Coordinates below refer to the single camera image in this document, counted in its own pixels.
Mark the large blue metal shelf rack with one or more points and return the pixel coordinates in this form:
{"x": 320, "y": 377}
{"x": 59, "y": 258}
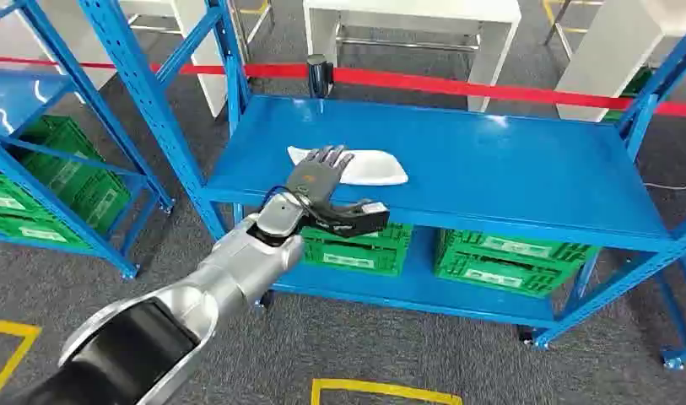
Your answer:
{"x": 460, "y": 162}

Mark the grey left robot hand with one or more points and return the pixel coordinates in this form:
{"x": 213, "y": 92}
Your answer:
{"x": 314, "y": 179}

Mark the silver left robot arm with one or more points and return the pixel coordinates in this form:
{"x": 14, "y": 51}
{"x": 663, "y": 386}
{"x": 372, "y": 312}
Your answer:
{"x": 231, "y": 274}

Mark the green plastic crate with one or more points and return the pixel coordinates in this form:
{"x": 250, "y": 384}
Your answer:
{"x": 636, "y": 86}
{"x": 516, "y": 246}
{"x": 35, "y": 232}
{"x": 7, "y": 193}
{"x": 499, "y": 278}
{"x": 390, "y": 233}
{"x": 348, "y": 261}
{"x": 74, "y": 173}

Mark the white table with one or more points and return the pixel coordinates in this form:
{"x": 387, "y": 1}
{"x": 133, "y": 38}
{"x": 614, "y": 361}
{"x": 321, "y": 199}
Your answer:
{"x": 203, "y": 61}
{"x": 409, "y": 10}
{"x": 605, "y": 56}

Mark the red barrier belt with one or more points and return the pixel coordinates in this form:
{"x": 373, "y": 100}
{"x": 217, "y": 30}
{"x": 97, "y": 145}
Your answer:
{"x": 432, "y": 84}

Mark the black rack caster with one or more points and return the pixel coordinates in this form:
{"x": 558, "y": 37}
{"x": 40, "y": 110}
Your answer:
{"x": 526, "y": 335}

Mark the black barrier post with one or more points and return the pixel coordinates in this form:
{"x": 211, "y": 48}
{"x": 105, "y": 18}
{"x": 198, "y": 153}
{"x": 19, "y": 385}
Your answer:
{"x": 319, "y": 75}

